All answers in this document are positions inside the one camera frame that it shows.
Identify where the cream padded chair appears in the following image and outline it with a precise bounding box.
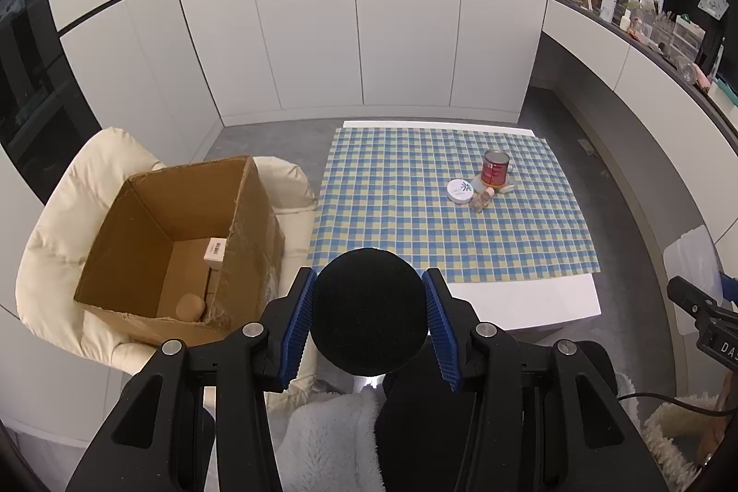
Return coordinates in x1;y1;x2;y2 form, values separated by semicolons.
16;127;318;415

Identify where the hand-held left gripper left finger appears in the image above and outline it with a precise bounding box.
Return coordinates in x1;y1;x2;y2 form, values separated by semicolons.
66;267;319;492

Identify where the light blue square packet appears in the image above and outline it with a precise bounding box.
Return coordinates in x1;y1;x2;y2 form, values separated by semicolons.
473;172;515;194

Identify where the black cable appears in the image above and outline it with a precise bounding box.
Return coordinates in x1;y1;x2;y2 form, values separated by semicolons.
616;393;730;418

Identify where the white drawer organizer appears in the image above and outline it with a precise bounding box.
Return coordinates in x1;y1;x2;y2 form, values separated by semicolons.
669;13;707;60

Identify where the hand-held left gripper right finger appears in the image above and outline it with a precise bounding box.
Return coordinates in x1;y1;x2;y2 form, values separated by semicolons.
421;267;673;492

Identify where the white table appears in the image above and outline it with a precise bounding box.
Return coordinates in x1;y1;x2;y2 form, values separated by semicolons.
340;120;601;332

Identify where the white cabinet dark countertop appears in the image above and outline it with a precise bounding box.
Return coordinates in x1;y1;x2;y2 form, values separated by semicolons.
539;0;738;251

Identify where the dark glass cabinet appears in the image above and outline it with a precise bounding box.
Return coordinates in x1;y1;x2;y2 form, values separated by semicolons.
0;0;101;205

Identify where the black round foam puff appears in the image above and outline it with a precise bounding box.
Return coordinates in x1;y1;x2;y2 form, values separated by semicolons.
310;248;430;376

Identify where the person's right forearm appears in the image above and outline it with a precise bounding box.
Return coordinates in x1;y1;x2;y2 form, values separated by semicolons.
641;400;721;492

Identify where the red can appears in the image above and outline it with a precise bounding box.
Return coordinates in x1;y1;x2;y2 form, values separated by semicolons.
481;150;511;187

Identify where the white round tin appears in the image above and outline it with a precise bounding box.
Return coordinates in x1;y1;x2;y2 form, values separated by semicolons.
446;179;476;205

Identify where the white fluffy fleece garment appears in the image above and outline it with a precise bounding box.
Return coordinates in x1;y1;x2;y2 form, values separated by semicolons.
275;385;384;492

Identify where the black stand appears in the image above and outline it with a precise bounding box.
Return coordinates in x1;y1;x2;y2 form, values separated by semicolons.
697;16;730;78

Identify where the white built-in wardrobe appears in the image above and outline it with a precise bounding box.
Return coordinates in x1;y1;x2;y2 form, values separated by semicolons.
40;0;557;130

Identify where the clear acrylic organizer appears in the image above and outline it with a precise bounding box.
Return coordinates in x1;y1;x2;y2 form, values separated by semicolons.
625;0;675;46

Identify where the tan round puff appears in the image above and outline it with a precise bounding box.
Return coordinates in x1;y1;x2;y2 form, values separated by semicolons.
176;294;207;321

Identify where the blue yellow checkered tablecloth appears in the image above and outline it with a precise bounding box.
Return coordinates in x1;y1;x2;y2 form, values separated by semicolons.
308;126;601;285

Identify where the person's right hand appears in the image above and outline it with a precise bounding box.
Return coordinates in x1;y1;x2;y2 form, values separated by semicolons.
699;393;730;470

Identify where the brown cardboard box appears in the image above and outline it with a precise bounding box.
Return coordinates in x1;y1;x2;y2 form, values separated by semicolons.
74;155;286;349

